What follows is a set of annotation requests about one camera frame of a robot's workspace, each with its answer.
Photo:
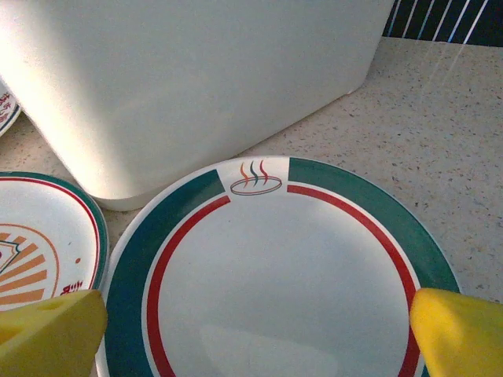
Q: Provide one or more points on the orange sunburst plate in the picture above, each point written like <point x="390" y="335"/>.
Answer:
<point x="6" y="110"/>
<point x="39" y="212"/>

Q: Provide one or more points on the white translucent plastic bin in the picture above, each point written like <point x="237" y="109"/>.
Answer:
<point x="196" y="98"/>

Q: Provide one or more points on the large green red rim plate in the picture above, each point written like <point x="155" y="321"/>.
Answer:
<point x="275" y="275"/>

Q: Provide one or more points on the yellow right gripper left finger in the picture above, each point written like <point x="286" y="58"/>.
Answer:
<point x="51" y="337"/>

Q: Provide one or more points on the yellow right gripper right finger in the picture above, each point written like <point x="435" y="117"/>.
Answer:
<point x="460" y="337"/>

